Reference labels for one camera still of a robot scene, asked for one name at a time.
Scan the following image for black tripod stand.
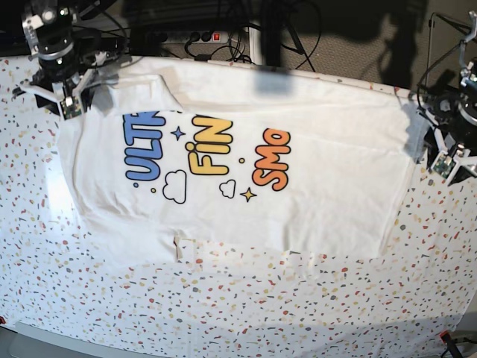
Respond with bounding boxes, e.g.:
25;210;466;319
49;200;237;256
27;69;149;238
280;25;315;72

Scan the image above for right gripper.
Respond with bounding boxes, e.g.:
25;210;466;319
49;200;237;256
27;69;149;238
13;55;115;119

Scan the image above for white printed T-shirt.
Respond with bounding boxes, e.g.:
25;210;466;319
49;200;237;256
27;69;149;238
57;58;425;266

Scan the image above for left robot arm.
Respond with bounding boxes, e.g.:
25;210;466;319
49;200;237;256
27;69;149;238
416;10;476;186

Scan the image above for terrazzo pattern tablecloth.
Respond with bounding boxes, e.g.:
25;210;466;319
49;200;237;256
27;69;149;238
1;57;476;357

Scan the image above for black table clamp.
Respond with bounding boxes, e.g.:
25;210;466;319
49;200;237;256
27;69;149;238
194;54;211;62

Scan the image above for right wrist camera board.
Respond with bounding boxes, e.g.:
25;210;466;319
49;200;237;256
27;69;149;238
60;96;83;120

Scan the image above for white power strip red switch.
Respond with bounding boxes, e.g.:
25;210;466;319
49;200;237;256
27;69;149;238
158;31;230;44

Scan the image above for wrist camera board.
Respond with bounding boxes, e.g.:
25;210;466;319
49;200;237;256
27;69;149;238
60;96;83;120
431;153;455;179

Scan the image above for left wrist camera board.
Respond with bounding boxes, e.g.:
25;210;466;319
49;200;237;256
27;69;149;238
431;153;455;179

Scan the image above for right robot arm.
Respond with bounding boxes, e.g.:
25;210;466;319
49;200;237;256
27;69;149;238
12;1;127;120

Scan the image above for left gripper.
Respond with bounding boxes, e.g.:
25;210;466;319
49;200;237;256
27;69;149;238
408;92;476;186

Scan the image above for red black corner clamp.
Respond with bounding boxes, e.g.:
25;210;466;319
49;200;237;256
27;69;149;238
439;330;453;345

